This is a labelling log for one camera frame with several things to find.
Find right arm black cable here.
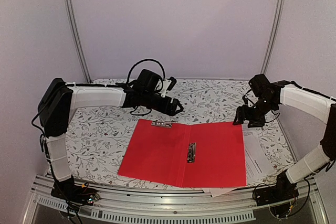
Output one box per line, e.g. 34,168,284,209
287,80,336,104

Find red file folder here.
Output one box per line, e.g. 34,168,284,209
118,119,242,188

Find left aluminium frame post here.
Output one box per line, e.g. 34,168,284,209
64,0,92,83

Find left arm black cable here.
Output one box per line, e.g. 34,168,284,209
125,59,167,86

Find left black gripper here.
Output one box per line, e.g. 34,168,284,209
142,91,184,116

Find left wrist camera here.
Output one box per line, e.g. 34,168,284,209
157,77,177,98

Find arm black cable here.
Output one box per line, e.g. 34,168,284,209
125,59,167,86
287,80,336,104

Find spine metal folder clip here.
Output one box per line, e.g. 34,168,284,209
186,143,196,163

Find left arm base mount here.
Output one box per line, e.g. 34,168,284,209
51,176,100,206

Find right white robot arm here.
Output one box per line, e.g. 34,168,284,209
233,74,335,201

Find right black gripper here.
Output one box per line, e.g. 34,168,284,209
234,97,277,128

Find aluminium frame post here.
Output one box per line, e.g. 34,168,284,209
260,0,285,74
64,0,92,83

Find right aluminium frame post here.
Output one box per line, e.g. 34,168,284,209
260,0,285,74

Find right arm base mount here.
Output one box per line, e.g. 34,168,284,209
252,172,299,219

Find aluminium front rail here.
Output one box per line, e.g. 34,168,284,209
23,175,329,223

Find printed white paper sheets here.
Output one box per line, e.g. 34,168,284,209
197,126,272,197

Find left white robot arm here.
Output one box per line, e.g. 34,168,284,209
34,69,183,200

